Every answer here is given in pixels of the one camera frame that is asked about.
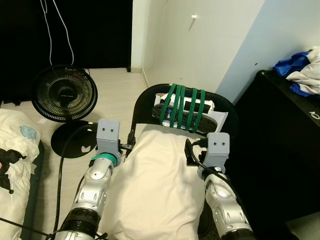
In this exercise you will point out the black chair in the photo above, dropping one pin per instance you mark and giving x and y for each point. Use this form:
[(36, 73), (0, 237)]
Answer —
[(147, 97)]

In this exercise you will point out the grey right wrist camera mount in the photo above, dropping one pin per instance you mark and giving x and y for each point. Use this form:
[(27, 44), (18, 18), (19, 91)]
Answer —
[(217, 150)]

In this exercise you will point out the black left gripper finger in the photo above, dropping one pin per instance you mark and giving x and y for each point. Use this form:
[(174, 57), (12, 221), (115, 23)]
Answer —
[(132, 138)]

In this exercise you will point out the black floor fan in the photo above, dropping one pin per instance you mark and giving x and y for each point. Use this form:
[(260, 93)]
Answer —
[(64, 94)]

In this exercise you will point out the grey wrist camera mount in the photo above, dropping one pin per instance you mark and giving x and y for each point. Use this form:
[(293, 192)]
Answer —
[(217, 150), (108, 135)]

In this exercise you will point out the blue cloth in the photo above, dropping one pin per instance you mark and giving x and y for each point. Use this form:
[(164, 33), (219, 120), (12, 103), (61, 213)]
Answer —
[(287, 64)]

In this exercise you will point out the black cabinet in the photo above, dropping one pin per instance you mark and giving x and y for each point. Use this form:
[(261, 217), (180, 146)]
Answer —
[(280, 150)]

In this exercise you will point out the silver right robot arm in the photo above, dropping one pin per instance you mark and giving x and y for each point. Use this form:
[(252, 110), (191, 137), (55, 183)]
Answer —
[(225, 205)]

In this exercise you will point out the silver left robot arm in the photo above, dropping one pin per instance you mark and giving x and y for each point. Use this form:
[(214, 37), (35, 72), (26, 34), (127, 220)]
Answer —
[(95, 185)]

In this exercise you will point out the white crumpled cloth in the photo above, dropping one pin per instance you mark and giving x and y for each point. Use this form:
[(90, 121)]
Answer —
[(309, 75)]

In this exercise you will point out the cream pillow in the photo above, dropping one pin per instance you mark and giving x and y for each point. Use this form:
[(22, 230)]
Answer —
[(160, 185)]

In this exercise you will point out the small white wall hook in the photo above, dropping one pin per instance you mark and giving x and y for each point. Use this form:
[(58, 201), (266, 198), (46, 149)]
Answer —
[(194, 17)]

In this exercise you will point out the cartoon print cream quilt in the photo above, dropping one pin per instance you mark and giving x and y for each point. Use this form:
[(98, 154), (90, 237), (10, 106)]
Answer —
[(15, 150)]

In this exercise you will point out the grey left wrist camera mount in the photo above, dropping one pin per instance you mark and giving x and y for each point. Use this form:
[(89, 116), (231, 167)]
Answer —
[(108, 135)]

